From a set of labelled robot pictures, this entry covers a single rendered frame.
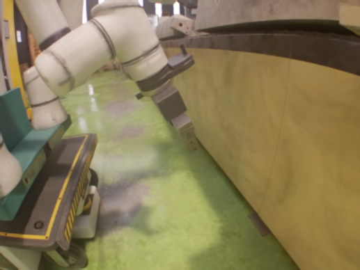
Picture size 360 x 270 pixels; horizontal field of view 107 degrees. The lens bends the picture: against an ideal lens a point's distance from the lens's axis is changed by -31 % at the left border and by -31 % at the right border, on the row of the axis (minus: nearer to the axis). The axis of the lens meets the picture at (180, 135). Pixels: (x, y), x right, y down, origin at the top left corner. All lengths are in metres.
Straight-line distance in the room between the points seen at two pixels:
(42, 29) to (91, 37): 0.17
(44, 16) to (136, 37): 0.22
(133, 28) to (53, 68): 0.14
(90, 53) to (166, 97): 0.16
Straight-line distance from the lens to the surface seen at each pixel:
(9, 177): 0.57
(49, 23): 0.46
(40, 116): 0.92
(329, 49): 0.50
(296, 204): 0.65
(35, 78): 0.90
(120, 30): 0.33
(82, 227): 0.83
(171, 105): 0.37
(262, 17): 0.67
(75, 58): 0.32
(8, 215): 0.58
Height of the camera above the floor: 0.73
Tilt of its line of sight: 27 degrees down
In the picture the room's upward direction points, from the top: 3 degrees counter-clockwise
